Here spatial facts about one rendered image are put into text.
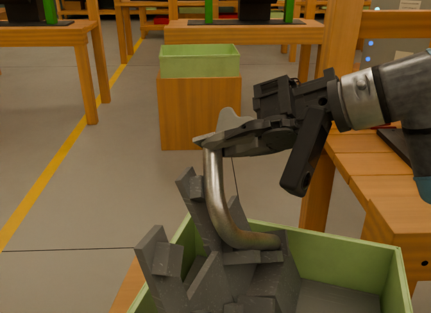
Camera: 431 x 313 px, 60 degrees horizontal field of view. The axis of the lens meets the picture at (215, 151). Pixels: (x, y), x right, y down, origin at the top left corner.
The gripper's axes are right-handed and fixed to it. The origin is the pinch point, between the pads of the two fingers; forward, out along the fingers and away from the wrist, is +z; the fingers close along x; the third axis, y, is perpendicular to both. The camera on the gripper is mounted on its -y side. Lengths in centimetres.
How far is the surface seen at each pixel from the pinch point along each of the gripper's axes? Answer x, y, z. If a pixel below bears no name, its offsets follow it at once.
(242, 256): -8.6, -15.1, 0.5
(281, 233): -23.2, -9.6, -1.1
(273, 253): -18.6, -13.9, -0.8
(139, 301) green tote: -1.4, -21.3, 15.3
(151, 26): -401, 488, 367
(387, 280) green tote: -34.6, -18.8, -17.0
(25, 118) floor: -148, 157, 305
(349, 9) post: -55, 63, -19
